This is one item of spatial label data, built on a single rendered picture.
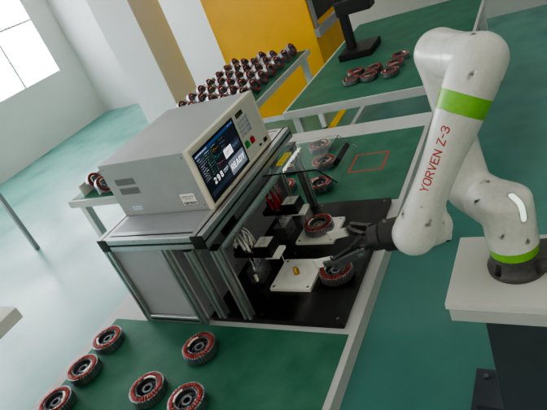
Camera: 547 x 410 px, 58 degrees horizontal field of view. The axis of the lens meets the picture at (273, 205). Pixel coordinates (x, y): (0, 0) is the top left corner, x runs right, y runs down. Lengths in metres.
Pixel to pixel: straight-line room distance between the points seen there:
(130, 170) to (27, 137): 7.13
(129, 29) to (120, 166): 3.93
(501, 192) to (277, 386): 0.77
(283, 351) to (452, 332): 1.11
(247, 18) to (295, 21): 0.52
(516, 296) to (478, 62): 0.61
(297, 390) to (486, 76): 0.88
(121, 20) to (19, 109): 3.63
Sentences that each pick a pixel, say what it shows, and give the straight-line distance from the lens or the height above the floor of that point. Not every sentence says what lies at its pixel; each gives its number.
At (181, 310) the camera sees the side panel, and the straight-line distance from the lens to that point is 1.75.
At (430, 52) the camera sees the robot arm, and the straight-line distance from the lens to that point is 1.29.
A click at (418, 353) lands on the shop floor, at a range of 2.37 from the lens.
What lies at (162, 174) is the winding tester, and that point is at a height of 1.26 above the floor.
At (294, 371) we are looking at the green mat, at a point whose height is 0.75.
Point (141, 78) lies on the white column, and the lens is 5.67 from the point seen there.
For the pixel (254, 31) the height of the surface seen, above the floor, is 0.94.
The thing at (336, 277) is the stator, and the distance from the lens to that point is 1.56.
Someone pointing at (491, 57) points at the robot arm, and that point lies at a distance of 1.17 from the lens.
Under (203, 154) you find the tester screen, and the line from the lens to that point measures 1.51.
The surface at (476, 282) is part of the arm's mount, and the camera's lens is 1.49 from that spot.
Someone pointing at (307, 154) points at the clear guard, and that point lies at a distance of 1.75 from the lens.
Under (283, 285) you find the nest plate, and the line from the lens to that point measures 1.65.
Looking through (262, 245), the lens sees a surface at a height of 0.92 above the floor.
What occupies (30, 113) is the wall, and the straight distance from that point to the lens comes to 8.84.
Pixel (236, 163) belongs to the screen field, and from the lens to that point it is 1.64.
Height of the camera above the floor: 1.77
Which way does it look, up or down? 28 degrees down
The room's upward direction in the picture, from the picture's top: 23 degrees counter-clockwise
